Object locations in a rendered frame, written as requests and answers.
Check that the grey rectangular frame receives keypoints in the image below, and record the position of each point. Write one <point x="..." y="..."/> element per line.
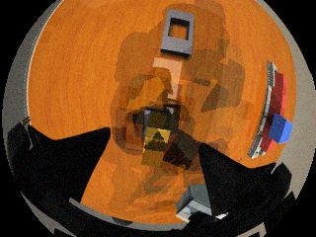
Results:
<point x="181" y="47"/>

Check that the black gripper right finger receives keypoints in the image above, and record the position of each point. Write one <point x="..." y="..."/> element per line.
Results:
<point x="226" y="180"/>

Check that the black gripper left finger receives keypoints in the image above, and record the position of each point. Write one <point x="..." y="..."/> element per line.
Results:
<point x="72" y="160"/>

